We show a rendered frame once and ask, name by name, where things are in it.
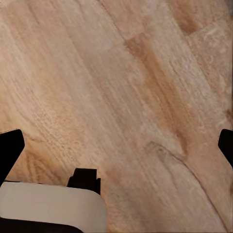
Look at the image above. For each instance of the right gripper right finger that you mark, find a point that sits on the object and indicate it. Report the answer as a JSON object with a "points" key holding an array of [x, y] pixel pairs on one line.
{"points": [[225, 144]]}

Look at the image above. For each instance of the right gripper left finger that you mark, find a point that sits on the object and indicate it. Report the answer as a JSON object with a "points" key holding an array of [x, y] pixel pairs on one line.
{"points": [[11, 146]]}

